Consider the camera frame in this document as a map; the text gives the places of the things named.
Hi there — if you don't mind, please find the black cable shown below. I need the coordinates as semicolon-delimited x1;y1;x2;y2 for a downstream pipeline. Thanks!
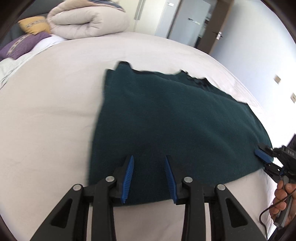
259;198;286;241

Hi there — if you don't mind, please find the folded beige duvet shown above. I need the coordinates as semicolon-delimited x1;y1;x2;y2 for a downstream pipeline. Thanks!
47;0;131;40

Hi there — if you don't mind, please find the brown door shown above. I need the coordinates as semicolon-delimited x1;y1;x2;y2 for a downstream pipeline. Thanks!
199;0;234;55

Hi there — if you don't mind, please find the purple patterned pillow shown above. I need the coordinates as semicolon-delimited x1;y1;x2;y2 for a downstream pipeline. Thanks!
0;32;53;60

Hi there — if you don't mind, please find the grey-blue folded blanket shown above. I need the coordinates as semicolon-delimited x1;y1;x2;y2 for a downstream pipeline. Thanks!
90;0;127;13

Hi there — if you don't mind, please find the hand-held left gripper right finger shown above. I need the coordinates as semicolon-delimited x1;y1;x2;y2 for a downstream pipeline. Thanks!
164;155;267;241

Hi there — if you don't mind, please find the bed with white sheet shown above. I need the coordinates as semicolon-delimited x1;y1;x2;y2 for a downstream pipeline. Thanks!
0;30;296;241

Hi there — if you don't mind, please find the person's right hand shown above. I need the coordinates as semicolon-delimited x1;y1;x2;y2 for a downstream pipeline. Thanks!
270;179;296;221

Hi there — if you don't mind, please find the yellow patterned pillow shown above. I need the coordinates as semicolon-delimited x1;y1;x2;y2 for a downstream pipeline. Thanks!
18;17;52;35

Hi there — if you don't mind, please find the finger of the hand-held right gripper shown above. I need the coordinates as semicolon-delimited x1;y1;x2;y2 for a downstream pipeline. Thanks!
264;162;286;182
254;143;275;163

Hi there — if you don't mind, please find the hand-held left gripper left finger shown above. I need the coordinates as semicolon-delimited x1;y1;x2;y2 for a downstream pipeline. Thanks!
30;155;135;241

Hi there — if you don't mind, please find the white wardrobe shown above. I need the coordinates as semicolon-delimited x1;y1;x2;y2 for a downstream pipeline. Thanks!
119;0;170;36

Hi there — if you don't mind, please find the dark green sweater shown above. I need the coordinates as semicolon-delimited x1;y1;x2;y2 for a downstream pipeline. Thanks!
87;61;275;207

